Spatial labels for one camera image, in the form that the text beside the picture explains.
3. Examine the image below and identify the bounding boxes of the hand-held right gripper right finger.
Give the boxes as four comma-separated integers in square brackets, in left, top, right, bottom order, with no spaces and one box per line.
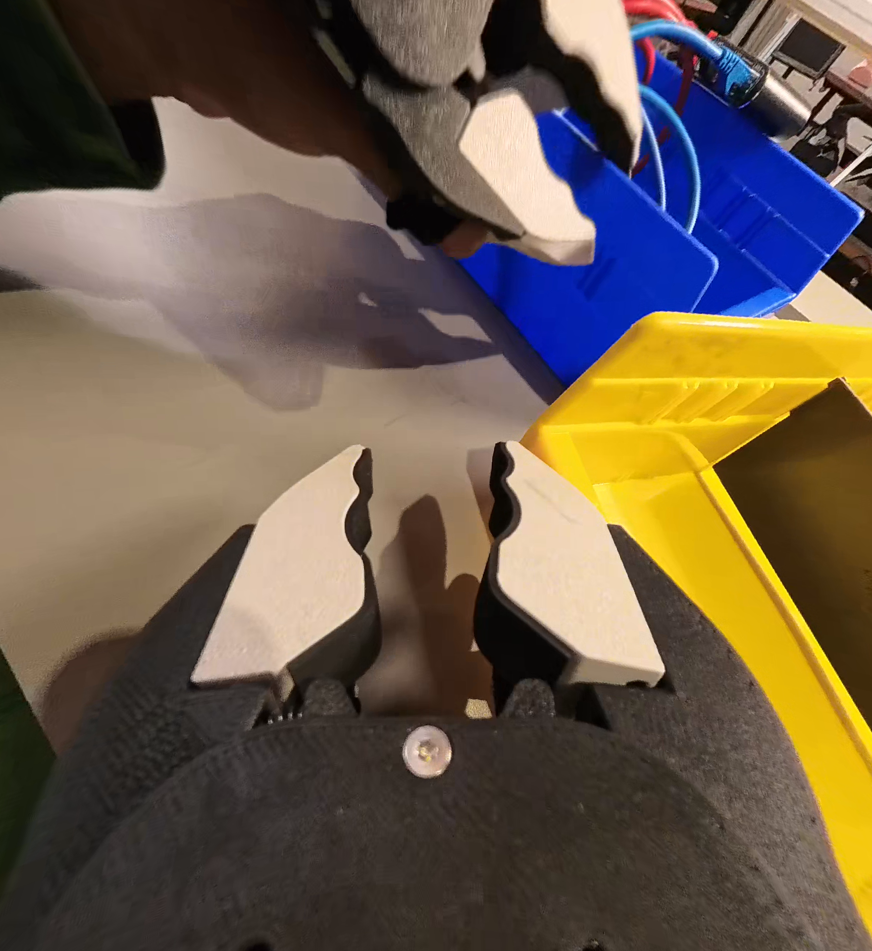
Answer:
[473,441,667,692]

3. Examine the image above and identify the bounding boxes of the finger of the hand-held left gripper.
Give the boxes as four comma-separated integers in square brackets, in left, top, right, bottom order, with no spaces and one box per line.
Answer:
[536,0,645,175]
[458,88,599,267]

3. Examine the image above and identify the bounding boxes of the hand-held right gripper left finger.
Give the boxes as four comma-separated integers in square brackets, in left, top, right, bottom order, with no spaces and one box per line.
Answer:
[191,444,383,703]

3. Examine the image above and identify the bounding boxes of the red ethernet cable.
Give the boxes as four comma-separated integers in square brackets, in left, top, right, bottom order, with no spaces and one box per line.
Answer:
[623,0,698,176]

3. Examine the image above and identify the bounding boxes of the blue ethernet cable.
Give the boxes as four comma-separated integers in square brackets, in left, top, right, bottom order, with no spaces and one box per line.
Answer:
[631,18,769,236]

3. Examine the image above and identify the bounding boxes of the blue plastic bin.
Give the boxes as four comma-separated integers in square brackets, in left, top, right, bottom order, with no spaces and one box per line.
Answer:
[457,33,866,387]

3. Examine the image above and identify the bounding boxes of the yellow plastic bin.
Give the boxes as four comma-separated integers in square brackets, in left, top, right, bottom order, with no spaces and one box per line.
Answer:
[521,312,872,951]

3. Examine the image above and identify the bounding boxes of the person's left hand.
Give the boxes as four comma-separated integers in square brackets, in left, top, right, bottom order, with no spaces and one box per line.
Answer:
[179,0,392,198]

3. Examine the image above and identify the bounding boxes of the dark monitor screen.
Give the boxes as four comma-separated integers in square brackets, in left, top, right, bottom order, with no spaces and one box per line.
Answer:
[770,16,847,79]

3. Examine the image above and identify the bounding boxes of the dark bin divider panel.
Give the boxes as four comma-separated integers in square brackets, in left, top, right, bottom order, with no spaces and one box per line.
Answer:
[717,377,872,792]

